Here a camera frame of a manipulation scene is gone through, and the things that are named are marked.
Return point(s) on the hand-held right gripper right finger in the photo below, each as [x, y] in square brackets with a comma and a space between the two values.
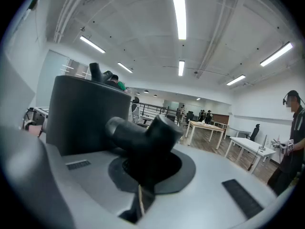
[209, 190]

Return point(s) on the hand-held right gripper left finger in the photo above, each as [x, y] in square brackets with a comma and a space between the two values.
[95, 178]

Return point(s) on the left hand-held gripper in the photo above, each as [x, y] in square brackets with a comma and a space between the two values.
[41, 110]

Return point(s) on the black cylindrical device with connector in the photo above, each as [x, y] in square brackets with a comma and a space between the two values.
[88, 116]

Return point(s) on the person's left forearm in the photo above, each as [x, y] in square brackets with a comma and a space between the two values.
[35, 130]

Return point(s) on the glass partition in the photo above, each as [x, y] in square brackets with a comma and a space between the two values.
[78, 68]

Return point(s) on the wooden table with white legs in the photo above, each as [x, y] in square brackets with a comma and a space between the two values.
[207, 126]

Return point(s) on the white desk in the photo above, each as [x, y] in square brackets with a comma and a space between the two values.
[238, 131]

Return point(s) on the white plastic bag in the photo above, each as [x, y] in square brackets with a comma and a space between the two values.
[202, 123]

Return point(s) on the silver stand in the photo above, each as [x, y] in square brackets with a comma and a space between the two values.
[263, 144]

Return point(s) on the brown wooden cabinet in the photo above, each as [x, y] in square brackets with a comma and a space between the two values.
[220, 118]

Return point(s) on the plastic-wrapped black office chair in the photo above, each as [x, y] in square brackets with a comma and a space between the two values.
[135, 113]

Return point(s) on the black metal railing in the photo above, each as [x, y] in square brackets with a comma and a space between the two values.
[168, 111]

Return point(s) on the white ceiling pipes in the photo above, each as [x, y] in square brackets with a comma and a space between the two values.
[62, 20]

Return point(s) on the white ceiling pipe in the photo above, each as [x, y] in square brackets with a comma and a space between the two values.
[215, 32]

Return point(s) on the green wall sign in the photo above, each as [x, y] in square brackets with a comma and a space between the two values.
[33, 2]

